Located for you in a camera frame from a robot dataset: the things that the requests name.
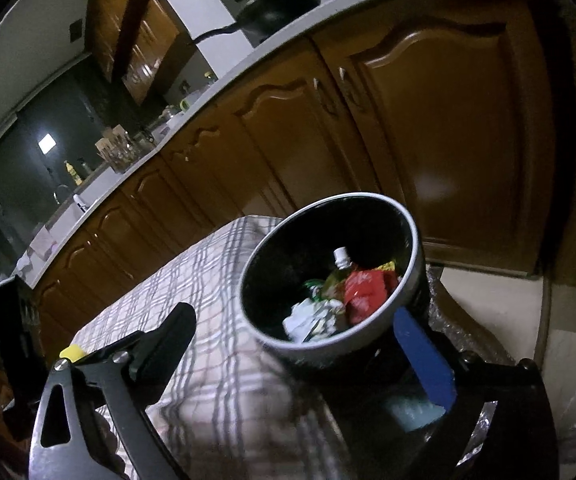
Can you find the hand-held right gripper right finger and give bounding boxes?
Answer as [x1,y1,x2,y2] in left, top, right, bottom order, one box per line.
[393,307,561,480]

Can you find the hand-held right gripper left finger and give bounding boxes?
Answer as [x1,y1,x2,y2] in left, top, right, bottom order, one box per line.
[28,302,197,480]

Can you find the red wrapper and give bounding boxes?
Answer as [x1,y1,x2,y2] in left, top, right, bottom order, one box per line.
[343,268,399,324]

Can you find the clear plastic bottle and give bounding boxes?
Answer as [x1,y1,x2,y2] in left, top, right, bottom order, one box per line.
[324,247,357,298]

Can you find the white plastic bag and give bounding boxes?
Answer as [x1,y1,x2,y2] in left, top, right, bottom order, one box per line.
[282,297,331,345]

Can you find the black bin with white rim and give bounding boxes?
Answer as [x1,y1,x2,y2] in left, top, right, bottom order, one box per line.
[240,192,426,367]

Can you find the plaid cloth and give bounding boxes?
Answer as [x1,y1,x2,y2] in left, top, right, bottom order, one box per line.
[65,215,339,480]

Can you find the wooden utensil holder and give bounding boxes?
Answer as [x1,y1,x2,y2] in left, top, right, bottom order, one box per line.
[95,127,136,171]

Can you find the brown wooden kitchen cabinets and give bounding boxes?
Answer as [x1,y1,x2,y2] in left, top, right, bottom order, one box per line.
[30,0,568,356]

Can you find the black frying pan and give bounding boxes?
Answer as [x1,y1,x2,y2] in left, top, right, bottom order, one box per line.
[191,0,327,47]

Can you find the brown wooden wall cabinet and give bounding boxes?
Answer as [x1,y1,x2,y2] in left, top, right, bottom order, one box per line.
[90,0,181,107]

